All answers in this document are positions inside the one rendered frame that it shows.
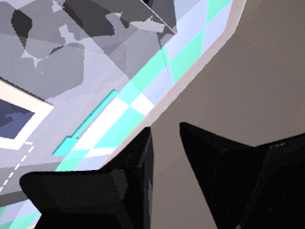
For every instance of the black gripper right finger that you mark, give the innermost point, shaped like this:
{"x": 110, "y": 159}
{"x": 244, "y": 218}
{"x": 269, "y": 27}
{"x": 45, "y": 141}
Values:
{"x": 231, "y": 174}

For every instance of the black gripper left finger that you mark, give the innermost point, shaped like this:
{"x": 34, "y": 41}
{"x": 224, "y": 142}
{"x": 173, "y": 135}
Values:
{"x": 123, "y": 187}

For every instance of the white square tile with peach stripe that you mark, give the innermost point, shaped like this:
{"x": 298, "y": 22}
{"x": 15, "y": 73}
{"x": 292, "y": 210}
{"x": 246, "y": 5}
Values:
{"x": 20, "y": 114}

